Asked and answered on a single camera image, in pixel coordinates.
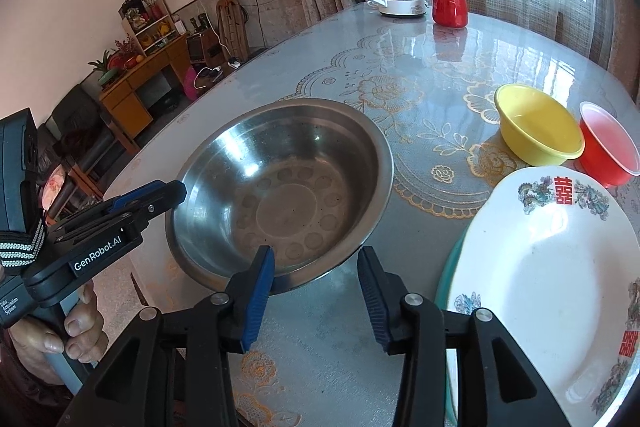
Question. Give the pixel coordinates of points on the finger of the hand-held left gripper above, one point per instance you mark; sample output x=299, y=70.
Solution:
x=165, y=194
x=100, y=222

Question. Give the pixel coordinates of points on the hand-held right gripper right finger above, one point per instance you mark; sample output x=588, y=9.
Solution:
x=375, y=302

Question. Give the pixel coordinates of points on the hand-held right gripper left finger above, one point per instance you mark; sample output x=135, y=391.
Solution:
x=257, y=297

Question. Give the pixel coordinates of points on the teal plastic plate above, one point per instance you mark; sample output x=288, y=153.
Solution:
x=440, y=292

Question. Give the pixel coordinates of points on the stainless steel bowl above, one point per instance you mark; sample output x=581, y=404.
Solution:
x=280, y=187

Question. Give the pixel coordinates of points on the large white dragon print plate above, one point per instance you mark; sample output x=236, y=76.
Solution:
x=540, y=282

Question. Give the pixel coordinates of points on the yellow plastic bowl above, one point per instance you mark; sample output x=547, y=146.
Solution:
x=540, y=132

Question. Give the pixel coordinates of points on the red disposable plastic bowl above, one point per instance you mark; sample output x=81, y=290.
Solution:
x=600, y=157

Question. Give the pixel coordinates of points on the person's left hand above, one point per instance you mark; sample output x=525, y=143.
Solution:
x=82, y=332

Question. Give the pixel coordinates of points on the dark wooden chair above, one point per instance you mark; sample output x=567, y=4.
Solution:
x=85, y=127

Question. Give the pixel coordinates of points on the wooden desk cabinet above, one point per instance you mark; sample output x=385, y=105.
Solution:
x=130, y=97

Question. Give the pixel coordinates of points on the pink bag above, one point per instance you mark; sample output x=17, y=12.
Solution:
x=190, y=84

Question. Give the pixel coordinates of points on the green potted plant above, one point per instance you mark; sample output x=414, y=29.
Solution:
x=107, y=74

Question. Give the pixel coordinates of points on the dark low table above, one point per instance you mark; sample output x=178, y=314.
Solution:
x=220, y=73

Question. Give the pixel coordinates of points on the black speaker box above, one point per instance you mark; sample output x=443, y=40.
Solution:
x=200, y=47

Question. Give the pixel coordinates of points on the small shelf with ornaments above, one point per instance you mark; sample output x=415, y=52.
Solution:
x=145, y=32

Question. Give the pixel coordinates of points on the brown folded wooden chair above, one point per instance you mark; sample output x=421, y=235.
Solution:
x=232, y=32

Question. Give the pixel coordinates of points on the red mug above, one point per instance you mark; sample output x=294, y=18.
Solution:
x=450, y=12

